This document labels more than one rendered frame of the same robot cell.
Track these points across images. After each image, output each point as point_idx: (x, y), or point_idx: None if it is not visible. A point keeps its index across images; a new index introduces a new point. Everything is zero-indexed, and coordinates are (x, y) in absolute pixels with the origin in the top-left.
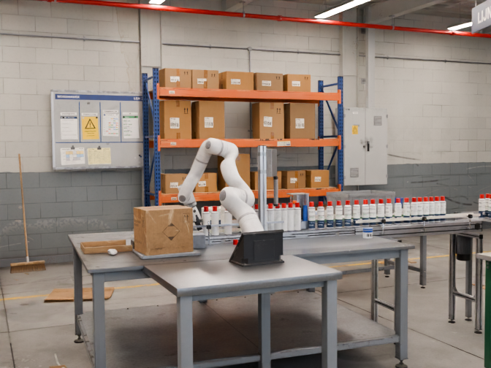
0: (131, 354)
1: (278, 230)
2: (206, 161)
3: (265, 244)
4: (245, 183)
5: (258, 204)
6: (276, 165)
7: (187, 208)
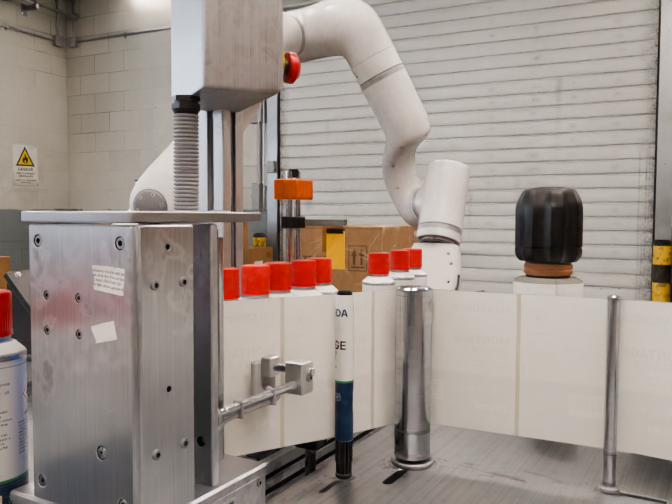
0: None
1: (18, 271)
2: (356, 79)
3: None
4: (161, 153)
5: (241, 246)
6: (197, 24)
7: None
